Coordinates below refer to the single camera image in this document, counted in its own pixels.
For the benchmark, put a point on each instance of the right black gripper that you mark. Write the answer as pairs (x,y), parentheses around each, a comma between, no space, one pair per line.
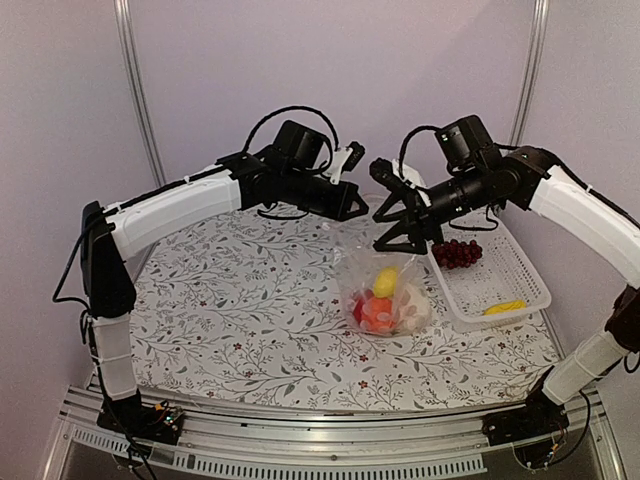
(418,245)

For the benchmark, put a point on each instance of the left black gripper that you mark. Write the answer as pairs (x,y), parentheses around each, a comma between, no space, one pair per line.
(339,209)

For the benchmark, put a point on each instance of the yellow lemon toy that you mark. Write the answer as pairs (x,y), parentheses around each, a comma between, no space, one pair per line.
(385,283)

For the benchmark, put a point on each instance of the clear zip top bag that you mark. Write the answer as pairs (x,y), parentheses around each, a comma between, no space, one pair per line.
(356,264)

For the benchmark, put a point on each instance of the white cauliflower toy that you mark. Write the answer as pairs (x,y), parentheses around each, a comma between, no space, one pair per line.
(414,312)

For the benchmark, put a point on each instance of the red bell pepper toy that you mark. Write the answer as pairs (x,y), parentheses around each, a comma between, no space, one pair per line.
(358,311)

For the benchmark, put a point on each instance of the orange pumpkin toy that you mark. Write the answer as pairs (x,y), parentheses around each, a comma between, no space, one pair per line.
(376,316)

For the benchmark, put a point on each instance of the yellow banana toy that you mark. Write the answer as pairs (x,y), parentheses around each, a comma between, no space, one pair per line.
(505,307)

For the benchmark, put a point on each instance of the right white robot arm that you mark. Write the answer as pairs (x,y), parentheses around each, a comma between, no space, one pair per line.
(562,198)

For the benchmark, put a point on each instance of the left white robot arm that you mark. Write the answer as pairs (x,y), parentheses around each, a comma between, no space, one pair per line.
(112,235)

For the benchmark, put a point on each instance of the dark red grapes toy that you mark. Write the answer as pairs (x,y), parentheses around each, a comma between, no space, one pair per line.
(457,254)

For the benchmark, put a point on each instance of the white perforated plastic basket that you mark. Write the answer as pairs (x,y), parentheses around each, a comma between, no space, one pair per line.
(503,274)

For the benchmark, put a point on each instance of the floral patterned table mat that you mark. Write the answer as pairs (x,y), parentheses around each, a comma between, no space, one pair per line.
(244,309)

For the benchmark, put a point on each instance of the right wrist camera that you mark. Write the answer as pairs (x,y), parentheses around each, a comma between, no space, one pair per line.
(405,184)

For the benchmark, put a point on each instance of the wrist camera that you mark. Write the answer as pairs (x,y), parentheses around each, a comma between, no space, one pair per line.
(405,184)
(344,159)

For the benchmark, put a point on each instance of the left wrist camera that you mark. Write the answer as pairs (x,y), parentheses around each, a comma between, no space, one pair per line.
(344,159)

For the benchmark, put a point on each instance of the aluminium front rail frame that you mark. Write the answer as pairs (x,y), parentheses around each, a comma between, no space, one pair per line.
(228,440)

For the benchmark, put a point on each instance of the left aluminium corner post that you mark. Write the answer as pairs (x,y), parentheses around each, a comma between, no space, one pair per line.
(125,27)

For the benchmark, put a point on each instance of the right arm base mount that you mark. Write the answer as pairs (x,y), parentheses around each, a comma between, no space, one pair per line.
(539,416)

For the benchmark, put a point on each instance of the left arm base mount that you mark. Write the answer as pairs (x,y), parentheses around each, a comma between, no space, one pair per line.
(160,423)

